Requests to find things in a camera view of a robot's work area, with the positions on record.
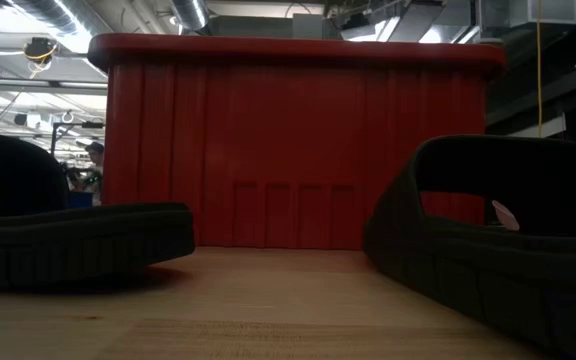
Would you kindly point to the blue bin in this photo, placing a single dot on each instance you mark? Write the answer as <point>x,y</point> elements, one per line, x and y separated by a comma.
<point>80,199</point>

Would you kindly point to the person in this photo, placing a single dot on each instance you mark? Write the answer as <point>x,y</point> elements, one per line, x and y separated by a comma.
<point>95,165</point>

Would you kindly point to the pink slide sandal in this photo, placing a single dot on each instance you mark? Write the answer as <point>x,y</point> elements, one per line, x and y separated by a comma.
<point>505,216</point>

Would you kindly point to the red plastic bin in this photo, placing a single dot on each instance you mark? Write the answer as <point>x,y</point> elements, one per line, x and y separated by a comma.
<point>288,150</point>

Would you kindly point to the black slide sandal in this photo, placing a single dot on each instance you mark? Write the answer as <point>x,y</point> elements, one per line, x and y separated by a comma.
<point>518,280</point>
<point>68,245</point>

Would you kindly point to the silver round ventilation duct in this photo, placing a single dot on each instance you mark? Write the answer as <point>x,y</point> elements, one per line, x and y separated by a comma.
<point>188,12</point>
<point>48,11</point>

